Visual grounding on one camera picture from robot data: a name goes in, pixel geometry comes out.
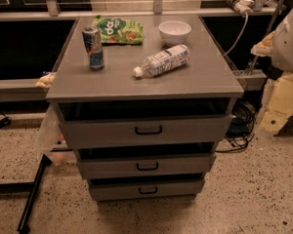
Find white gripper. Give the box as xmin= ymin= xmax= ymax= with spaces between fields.
xmin=250 ymin=32 xmax=293 ymax=135

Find grey bottom drawer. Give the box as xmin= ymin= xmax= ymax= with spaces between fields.
xmin=89 ymin=178 xmax=204 ymax=201

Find grey drawer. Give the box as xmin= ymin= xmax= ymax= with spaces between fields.
xmin=77 ymin=154 xmax=216 ymax=179
xmin=89 ymin=178 xmax=204 ymax=201
xmin=60 ymin=114 xmax=232 ymax=149

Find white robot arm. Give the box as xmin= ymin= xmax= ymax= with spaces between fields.
xmin=251 ymin=8 xmax=293 ymax=135

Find grey drawer cabinet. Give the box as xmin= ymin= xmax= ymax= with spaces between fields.
xmin=47 ymin=16 xmax=243 ymax=202

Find grey top drawer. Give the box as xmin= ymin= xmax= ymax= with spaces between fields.
xmin=60 ymin=114 xmax=232 ymax=149

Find grey middle drawer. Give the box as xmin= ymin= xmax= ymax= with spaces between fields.
xmin=77 ymin=154 xmax=216 ymax=179

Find white power strip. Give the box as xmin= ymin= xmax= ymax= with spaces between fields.
xmin=225 ymin=0 xmax=253 ymax=17

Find clear plastic water bottle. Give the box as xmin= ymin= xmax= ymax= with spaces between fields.
xmin=133 ymin=44 xmax=190 ymax=78

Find white bowl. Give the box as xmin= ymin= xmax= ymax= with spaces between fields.
xmin=158 ymin=20 xmax=191 ymax=46

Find green snack bag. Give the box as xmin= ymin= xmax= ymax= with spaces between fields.
xmin=92 ymin=16 xmax=144 ymax=45

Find blue energy drink can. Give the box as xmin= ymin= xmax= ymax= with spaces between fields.
xmin=82 ymin=26 xmax=105 ymax=71

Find clear plastic bag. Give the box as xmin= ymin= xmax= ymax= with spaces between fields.
xmin=34 ymin=105 xmax=76 ymax=165

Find black metal floor bar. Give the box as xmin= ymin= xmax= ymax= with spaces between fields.
xmin=17 ymin=154 xmax=52 ymax=234

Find black floor cables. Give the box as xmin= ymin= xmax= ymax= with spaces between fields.
xmin=215 ymin=101 xmax=258 ymax=154

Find white power cable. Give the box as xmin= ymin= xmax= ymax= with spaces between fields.
xmin=222 ymin=12 xmax=250 ymax=58

